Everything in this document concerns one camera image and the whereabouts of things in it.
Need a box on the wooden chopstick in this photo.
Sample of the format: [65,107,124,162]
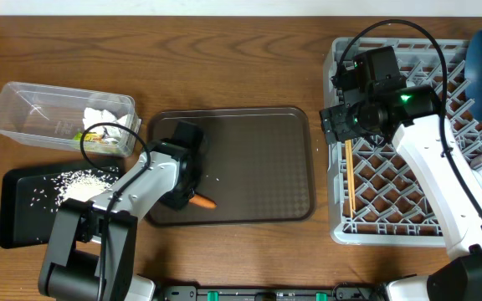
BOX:
[347,140,356,212]
[344,140,354,219]

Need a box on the orange carrot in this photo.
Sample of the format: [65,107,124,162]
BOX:
[189,194,217,209]

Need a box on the green snack wrapper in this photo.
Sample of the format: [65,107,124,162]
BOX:
[73,132,120,145]

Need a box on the small light blue cup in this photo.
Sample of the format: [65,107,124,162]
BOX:
[471,170,482,188]

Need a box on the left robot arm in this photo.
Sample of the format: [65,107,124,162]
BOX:
[38,121,203,300]

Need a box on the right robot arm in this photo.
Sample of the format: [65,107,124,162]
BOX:
[320,47,482,300]

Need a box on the dark brown serving tray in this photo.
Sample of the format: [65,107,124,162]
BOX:
[146,107,315,227]

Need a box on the clear plastic bin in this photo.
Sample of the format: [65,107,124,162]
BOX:
[0,82,141,157]

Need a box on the pile of white rice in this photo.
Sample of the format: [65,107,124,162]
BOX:
[31,169,121,243]

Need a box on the black bin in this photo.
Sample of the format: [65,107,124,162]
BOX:
[0,159,122,249]

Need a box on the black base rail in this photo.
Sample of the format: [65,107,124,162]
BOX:
[131,275,418,301]

